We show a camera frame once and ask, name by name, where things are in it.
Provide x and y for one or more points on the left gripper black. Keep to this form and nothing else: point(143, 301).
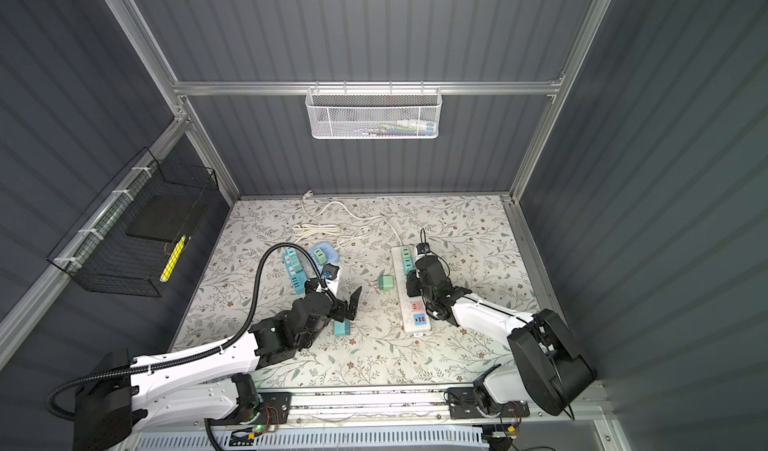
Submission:
point(341, 312)

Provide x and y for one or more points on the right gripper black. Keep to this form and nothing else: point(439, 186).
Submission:
point(412, 283)

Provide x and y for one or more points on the white long power strip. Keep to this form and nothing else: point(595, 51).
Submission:
point(416, 323)

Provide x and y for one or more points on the teal power strip with USB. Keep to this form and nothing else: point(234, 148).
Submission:
point(295, 270)

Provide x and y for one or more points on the blue square socket cube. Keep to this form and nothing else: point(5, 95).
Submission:
point(330, 251)

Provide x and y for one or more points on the teal plug cube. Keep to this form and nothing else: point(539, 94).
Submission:
point(342, 329)
point(408, 266)

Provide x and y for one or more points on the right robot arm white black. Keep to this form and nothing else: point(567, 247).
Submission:
point(549, 369)

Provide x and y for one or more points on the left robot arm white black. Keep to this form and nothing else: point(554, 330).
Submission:
point(125, 394)

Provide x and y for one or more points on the floral patterned table mat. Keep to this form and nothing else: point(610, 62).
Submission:
point(472, 233)

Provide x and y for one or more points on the yellow marker pen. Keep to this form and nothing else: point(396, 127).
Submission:
point(173, 259)

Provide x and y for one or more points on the pens in white basket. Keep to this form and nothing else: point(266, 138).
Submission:
point(400, 128)

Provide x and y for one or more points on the black flat pad in basket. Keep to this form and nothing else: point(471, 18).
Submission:
point(165, 219)

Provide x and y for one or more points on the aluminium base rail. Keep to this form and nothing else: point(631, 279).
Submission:
point(372, 405)

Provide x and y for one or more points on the white ventilated cable tray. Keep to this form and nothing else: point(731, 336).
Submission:
point(428, 437)

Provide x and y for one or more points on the white wire mesh basket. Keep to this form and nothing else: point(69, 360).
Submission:
point(334, 116)

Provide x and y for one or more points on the black wire mesh basket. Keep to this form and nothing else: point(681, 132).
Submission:
point(134, 241)

